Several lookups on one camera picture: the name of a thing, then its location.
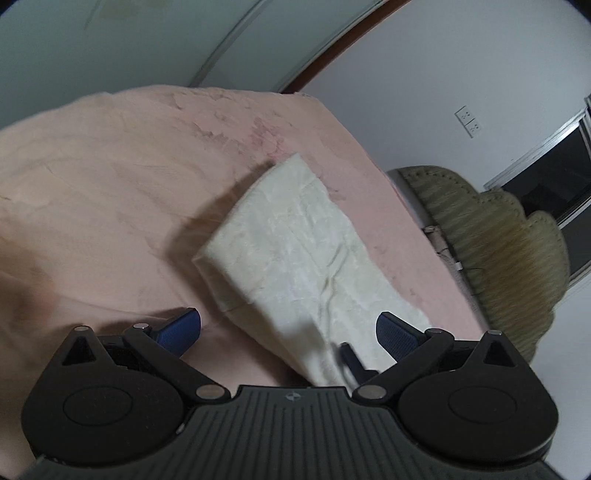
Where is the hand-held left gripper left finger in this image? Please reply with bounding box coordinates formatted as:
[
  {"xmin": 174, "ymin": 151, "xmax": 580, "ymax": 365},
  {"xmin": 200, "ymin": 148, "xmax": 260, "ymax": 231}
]
[{"xmin": 59, "ymin": 308, "xmax": 232, "ymax": 407}]

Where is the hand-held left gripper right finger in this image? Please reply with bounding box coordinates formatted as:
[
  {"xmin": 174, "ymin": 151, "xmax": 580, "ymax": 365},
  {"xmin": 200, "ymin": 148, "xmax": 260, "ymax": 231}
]
[{"xmin": 353, "ymin": 311, "xmax": 524, "ymax": 407}]

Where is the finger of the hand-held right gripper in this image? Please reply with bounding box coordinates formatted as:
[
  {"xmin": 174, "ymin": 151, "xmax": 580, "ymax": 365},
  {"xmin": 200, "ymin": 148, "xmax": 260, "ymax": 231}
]
[{"xmin": 339, "ymin": 342, "xmax": 380, "ymax": 385}]

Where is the cream towel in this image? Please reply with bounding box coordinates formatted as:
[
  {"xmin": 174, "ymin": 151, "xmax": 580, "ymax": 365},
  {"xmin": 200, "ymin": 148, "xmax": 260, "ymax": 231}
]
[{"xmin": 192, "ymin": 153, "xmax": 434, "ymax": 389}]

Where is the green padded headboard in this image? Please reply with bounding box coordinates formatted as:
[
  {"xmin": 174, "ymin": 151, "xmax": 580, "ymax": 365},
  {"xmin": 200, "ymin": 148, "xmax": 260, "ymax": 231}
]
[{"xmin": 398, "ymin": 166, "xmax": 571, "ymax": 366}]

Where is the pink blanket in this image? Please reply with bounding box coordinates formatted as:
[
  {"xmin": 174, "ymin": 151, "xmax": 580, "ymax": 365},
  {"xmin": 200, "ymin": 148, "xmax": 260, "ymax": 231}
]
[{"xmin": 0, "ymin": 84, "xmax": 491, "ymax": 480}]

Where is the brown wooden wardrobe trim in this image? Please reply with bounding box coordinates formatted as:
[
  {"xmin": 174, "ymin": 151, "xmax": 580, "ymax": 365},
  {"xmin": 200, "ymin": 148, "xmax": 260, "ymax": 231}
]
[{"xmin": 276, "ymin": 0, "xmax": 403, "ymax": 93}]

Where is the dark window with metal frame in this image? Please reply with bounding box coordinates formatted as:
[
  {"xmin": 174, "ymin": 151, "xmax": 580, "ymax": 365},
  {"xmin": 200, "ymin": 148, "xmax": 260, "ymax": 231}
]
[{"xmin": 483, "ymin": 95, "xmax": 591, "ymax": 283}]

